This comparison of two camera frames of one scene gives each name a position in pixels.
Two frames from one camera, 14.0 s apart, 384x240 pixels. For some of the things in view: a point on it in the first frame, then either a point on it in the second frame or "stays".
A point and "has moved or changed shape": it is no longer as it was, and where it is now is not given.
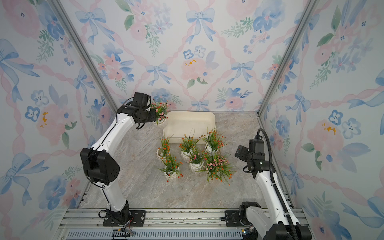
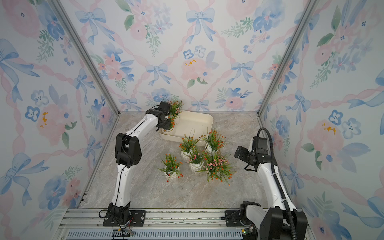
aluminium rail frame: (82, 224) stays
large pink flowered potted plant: (217, 168) stays
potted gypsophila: (213, 140) stays
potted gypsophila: (187, 145) stays
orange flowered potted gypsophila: (163, 152) -> (171, 118)
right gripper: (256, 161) stays
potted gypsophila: (171, 170) stays
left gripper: (153, 112) -> (168, 126)
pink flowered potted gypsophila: (161, 109) has moved or changed shape
